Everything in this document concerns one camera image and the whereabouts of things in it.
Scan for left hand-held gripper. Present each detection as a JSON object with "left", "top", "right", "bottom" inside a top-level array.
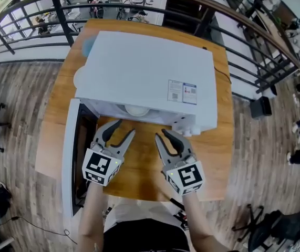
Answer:
[{"left": 82, "top": 119, "right": 136, "bottom": 186}]

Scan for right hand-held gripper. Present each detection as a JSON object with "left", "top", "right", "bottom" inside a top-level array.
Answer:
[{"left": 154, "top": 129, "right": 205, "bottom": 196}]

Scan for white round bowl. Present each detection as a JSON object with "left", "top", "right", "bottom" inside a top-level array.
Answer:
[{"left": 125, "top": 104, "right": 150, "bottom": 117}]

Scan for white microwave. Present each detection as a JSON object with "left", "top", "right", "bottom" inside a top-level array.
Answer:
[{"left": 61, "top": 30, "right": 218, "bottom": 219}]

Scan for person's left forearm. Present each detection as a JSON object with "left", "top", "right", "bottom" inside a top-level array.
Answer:
[{"left": 77, "top": 181, "right": 108, "bottom": 252}]

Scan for person's right forearm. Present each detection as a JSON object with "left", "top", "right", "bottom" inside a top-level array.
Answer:
[{"left": 182, "top": 192, "right": 232, "bottom": 252}]

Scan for white trousers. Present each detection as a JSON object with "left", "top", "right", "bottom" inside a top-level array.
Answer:
[{"left": 104, "top": 203, "right": 184, "bottom": 229}]

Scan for black patterned shirt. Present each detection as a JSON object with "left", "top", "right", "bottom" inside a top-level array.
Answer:
[{"left": 102, "top": 218, "right": 191, "bottom": 252}]

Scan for black trash bin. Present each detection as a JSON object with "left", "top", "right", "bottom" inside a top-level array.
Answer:
[{"left": 250, "top": 96, "right": 273, "bottom": 119}]

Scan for black power cable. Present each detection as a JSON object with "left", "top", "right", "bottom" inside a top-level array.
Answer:
[{"left": 202, "top": 45, "right": 232, "bottom": 85}]

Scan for black floor cable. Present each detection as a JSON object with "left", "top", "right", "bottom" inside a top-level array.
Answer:
[{"left": 1, "top": 215, "right": 79, "bottom": 246}]

